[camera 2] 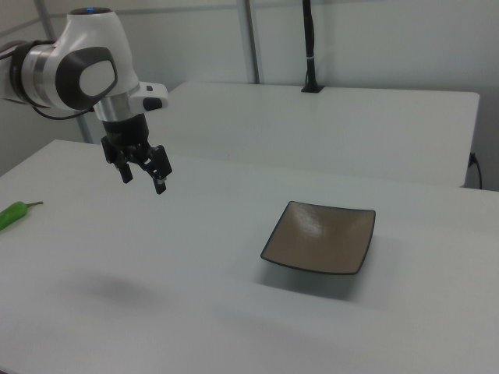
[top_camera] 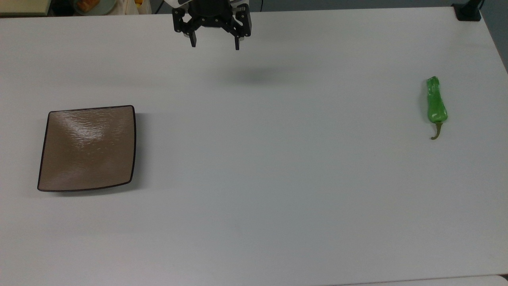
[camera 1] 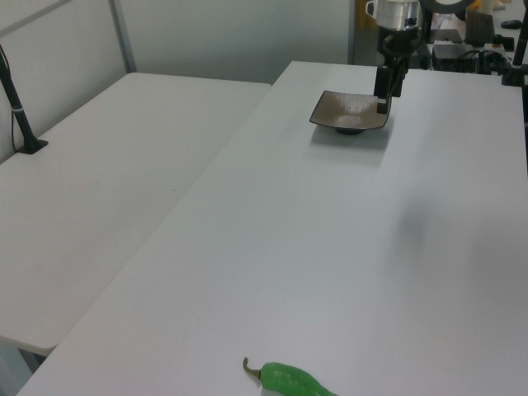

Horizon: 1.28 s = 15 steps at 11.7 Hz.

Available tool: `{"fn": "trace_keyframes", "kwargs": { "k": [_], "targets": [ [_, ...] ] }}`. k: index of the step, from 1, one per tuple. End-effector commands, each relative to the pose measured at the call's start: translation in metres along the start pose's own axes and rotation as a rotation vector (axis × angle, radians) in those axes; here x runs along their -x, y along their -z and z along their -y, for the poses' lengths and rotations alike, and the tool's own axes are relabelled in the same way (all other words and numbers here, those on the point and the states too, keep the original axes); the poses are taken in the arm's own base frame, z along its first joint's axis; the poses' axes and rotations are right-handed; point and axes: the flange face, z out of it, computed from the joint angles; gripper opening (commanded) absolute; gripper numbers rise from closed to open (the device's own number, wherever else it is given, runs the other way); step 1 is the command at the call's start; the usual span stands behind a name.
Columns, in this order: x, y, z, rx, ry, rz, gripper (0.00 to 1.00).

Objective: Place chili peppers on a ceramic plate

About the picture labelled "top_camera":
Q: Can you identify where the black table clamp mount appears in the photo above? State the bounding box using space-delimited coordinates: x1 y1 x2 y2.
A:
452 0 482 21

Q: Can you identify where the beige box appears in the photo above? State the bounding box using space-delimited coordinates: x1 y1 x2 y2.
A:
0 0 51 16

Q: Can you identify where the green chili pepper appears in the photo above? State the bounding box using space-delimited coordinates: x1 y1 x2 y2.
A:
426 76 448 140

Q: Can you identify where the square brown ceramic plate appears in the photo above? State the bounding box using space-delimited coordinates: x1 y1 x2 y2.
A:
37 105 137 193

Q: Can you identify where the bowl with orange food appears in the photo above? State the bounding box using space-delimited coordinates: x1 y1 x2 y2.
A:
73 0 118 16

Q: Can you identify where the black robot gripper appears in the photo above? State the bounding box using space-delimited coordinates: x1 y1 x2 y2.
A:
172 0 252 51

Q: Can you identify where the white bag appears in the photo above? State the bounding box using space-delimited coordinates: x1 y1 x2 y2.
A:
118 0 152 15

